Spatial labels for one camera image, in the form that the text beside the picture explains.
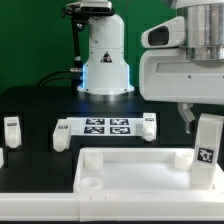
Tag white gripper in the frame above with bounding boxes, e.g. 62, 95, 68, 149
139, 48, 224, 134

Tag white desk tabletop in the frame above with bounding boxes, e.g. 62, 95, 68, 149
73, 147, 224, 194

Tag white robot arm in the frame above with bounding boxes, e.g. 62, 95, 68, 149
78, 0, 224, 105

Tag white L-shaped obstacle fence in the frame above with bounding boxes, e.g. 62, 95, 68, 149
0, 164, 224, 221

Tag white block at left edge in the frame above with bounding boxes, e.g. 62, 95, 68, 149
0, 148, 4, 169

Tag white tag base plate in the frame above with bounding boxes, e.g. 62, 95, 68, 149
69, 117, 143, 136

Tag black cables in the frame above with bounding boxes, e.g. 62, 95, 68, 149
35, 69, 83, 88

